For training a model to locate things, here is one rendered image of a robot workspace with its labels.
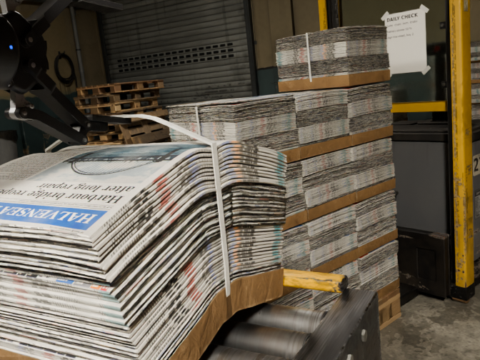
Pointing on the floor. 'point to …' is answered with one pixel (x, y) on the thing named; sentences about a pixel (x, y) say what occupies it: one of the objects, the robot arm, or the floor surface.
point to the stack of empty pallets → (117, 99)
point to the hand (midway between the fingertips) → (112, 62)
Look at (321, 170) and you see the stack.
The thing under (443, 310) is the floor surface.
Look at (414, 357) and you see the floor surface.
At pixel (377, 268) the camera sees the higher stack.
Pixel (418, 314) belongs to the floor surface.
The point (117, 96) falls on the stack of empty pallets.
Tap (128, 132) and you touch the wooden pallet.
